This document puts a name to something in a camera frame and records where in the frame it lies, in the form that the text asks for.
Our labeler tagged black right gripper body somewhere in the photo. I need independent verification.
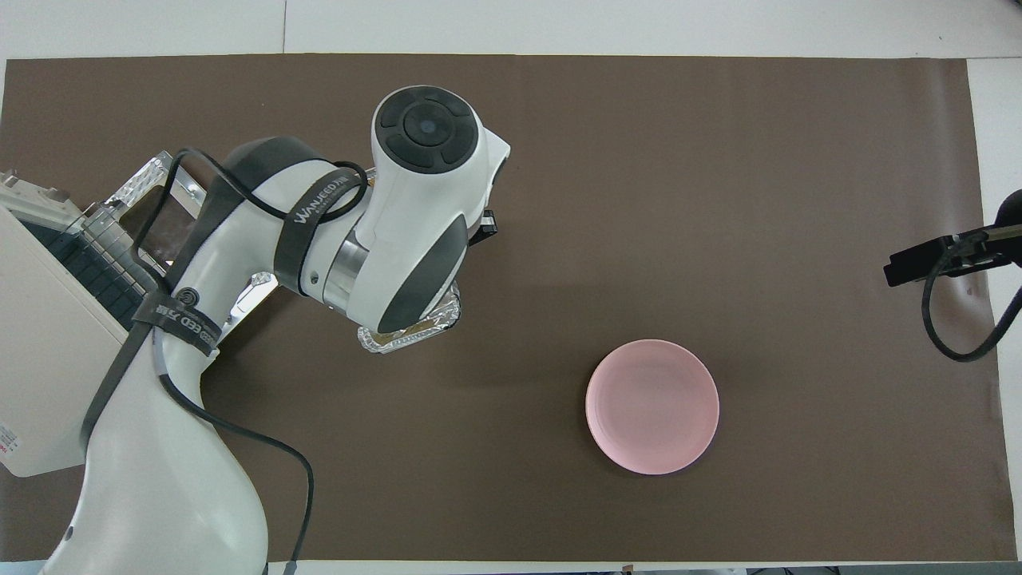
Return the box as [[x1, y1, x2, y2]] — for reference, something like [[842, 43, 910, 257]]
[[954, 190, 1022, 271]]

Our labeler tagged aluminium foil tray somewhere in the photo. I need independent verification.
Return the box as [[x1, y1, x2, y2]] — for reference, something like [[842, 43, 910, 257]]
[[357, 281, 464, 355]]

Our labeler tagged glass oven door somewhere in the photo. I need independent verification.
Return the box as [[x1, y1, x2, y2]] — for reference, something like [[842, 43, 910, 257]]
[[102, 150, 291, 350]]

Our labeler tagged white toaster oven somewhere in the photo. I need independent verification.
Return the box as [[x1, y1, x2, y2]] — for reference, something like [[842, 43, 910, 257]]
[[0, 168, 220, 478]]

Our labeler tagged brown table mat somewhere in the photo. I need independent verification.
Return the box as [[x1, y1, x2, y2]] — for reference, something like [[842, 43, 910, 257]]
[[0, 54, 1016, 562]]

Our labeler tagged pink round plate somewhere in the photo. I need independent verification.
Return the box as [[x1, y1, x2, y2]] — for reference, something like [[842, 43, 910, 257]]
[[585, 339, 720, 476]]

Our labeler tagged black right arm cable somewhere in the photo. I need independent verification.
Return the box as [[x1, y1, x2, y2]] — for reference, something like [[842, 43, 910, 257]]
[[922, 238, 1022, 363]]

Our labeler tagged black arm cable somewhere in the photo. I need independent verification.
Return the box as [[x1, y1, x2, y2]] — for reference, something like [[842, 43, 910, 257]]
[[922, 238, 1022, 363], [132, 148, 370, 575]]

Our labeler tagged black left arm strap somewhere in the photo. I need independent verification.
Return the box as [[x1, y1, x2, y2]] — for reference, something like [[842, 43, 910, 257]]
[[274, 164, 370, 298]]

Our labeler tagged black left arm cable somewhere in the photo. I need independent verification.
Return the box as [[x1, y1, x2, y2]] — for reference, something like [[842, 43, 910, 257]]
[[132, 148, 370, 575]]

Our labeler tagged metal oven wire rack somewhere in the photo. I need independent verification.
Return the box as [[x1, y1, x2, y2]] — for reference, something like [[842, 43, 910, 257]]
[[24, 209, 170, 332]]

